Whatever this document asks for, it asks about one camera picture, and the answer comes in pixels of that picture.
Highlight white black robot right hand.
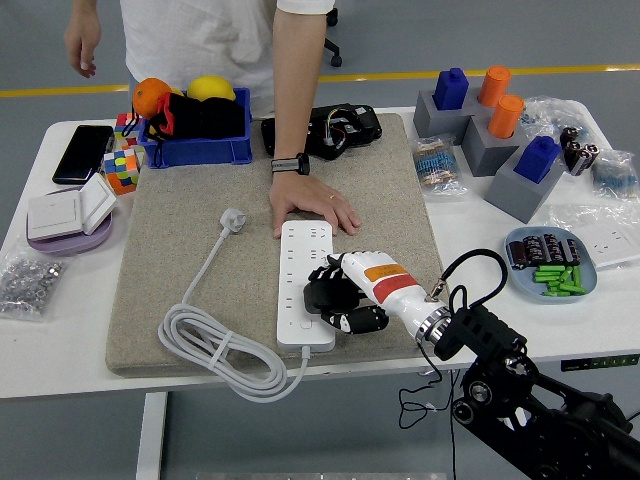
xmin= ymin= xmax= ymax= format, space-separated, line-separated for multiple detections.
xmin=305 ymin=248 xmax=441 ymax=344

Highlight person's left hand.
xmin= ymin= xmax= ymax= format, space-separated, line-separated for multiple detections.
xmin=269 ymin=169 xmax=362 ymax=240

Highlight person's right hand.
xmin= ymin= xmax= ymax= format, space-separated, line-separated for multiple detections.
xmin=63 ymin=10 xmax=103 ymax=79

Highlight white power strip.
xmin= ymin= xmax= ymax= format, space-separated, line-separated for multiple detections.
xmin=276 ymin=219 xmax=337 ymax=352

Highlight black plug adapter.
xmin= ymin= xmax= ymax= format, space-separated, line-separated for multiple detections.
xmin=302 ymin=277 xmax=364 ymax=317

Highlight black wrist watch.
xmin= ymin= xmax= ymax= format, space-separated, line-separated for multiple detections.
xmin=271 ymin=152 xmax=311 ymax=176

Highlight orange fruit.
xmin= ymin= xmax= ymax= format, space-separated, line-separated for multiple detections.
xmin=131 ymin=77 xmax=174 ymax=120

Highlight black opened electronic device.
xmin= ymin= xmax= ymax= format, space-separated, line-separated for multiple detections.
xmin=260 ymin=103 xmax=384 ymax=161

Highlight small colourful puzzle cube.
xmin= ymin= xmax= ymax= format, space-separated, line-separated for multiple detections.
xmin=113 ymin=112 xmax=146 ymax=151

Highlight grey-brown mat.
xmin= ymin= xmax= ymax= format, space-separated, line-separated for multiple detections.
xmin=104 ymin=112 xmax=459 ymax=379

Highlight black smartphone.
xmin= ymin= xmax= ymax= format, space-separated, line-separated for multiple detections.
xmin=51 ymin=124 xmax=115 ymax=185

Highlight blue plastic bin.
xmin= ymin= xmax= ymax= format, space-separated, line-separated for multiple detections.
xmin=137 ymin=87 xmax=254 ymax=169

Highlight person's torso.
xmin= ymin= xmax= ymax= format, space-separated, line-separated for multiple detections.
xmin=118 ymin=0 xmax=341 ymax=119

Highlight bag of resistors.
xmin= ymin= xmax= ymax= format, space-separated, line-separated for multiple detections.
xmin=589 ymin=148 xmax=640 ymax=202
xmin=412 ymin=135 xmax=469 ymax=197

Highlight large colourful puzzle cube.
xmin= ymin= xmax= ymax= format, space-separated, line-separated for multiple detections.
xmin=102 ymin=148 xmax=141 ymax=196

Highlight light blue plate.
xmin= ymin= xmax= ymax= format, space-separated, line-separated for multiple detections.
xmin=503 ymin=225 xmax=600 ymax=305

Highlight yellow lemon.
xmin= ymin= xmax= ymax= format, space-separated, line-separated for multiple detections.
xmin=186 ymin=74 xmax=237 ymax=103

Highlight grey block with two holes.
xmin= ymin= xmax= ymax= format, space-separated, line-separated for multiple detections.
xmin=412 ymin=87 xmax=484 ymax=146

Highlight grey block with blue peg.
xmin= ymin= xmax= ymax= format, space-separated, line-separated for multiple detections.
xmin=483 ymin=149 xmax=565 ymax=225

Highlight grey block with orange cylinder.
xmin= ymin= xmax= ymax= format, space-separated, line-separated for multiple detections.
xmin=460 ymin=114 xmax=529 ymax=178

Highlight blue square peg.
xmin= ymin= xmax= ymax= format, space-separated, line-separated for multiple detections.
xmin=513 ymin=134 xmax=562 ymax=185
xmin=432 ymin=67 xmax=470 ymax=112

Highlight clear bag around socket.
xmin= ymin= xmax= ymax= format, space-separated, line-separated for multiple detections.
xmin=547 ymin=202 xmax=640 ymax=274

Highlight purple plate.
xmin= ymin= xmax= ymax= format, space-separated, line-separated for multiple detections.
xmin=25 ymin=187 xmax=115 ymax=257

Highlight orange cylinder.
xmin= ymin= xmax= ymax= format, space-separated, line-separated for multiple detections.
xmin=487 ymin=93 xmax=526 ymax=140
xmin=477 ymin=64 xmax=513 ymax=108

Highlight black table control panel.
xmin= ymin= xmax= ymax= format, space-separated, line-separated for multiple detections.
xmin=559 ymin=353 xmax=640 ymax=372

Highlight black capacitor bundle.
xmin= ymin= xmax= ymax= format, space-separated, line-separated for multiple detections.
xmin=558 ymin=126 xmax=601 ymax=177

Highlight clear plastic bag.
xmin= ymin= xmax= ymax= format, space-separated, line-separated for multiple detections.
xmin=519 ymin=95 xmax=589 ymax=146

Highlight bag of metal nuts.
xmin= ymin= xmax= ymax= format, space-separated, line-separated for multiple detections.
xmin=0 ymin=249 xmax=69 ymax=322

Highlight white table leg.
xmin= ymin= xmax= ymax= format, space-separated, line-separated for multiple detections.
xmin=135 ymin=391 xmax=169 ymax=480

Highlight white power strip cable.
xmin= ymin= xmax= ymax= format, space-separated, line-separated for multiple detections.
xmin=157 ymin=207 xmax=311 ymax=404

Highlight black drawstring pouch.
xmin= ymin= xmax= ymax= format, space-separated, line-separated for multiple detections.
xmin=147 ymin=91 xmax=247 ymax=169

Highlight white tilted wall switch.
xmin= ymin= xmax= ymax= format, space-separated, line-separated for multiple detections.
xmin=78 ymin=172 xmax=119 ymax=236

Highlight white flat wall switch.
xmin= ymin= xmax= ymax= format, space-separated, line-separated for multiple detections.
xmin=26 ymin=189 xmax=84 ymax=242

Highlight thin black adapter cord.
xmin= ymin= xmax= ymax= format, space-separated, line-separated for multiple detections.
xmin=398 ymin=342 xmax=459 ymax=480

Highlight white wall socket panel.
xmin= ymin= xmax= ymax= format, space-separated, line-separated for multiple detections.
xmin=579 ymin=224 xmax=640 ymax=270

